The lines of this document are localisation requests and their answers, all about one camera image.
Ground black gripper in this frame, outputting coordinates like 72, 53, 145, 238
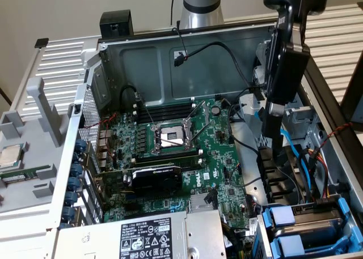
262, 29, 311, 138

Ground blue data wire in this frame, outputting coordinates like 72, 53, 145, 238
255, 108, 313, 203

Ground red yellow black power wire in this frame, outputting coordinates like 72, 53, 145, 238
306, 148, 332, 207

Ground empty blue disk carrier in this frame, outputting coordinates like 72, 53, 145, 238
269, 233, 363, 259

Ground silver drive cage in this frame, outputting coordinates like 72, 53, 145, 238
254, 40, 321, 129

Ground dark flat panel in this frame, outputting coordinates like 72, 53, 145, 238
340, 52, 363, 126

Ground black RAM slot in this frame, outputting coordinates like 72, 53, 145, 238
133, 107, 196, 123
132, 148, 204, 161
132, 155, 204, 171
136, 99, 196, 114

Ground CPU socket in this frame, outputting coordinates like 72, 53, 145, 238
150, 120, 196, 155

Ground open PC case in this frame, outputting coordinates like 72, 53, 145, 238
47, 16, 363, 259

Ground metal locking lever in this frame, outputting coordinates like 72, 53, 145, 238
135, 92, 156, 129

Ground silver heat sink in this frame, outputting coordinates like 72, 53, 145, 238
189, 193, 216, 213

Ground hard drive in blue caddy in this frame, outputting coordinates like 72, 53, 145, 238
254, 195, 363, 259

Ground black graphics card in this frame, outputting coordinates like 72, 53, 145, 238
96, 164, 184, 197

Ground small black box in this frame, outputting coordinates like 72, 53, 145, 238
99, 10, 134, 39

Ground green motherboard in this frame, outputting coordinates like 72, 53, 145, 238
96, 97, 258, 244

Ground silver power supply unit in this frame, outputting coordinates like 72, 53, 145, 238
56, 209, 227, 259

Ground grey parts rack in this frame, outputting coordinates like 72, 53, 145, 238
0, 77, 71, 214

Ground green RAM stick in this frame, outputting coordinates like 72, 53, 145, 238
0, 164, 50, 180

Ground silver CPU chip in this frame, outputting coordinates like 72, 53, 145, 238
0, 144, 23, 169

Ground silver camera box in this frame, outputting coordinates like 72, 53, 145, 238
268, 101, 284, 117

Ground red black twisted wire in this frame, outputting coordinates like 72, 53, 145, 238
314, 122, 354, 151

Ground thin black wire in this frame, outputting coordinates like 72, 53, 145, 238
228, 100, 260, 154

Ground black plastic fan duct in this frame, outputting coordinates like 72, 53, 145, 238
256, 145, 301, 206

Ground black wire with plug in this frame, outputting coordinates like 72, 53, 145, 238
171, 28, 267, 98

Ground thick black plug wire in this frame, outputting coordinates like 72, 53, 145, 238
204, 188, 219, 210

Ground braided power wire bundle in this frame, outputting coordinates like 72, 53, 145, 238
221, 222, 256, 259

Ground dark thin floor cable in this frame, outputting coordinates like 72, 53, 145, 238
0, 87, 12, 107

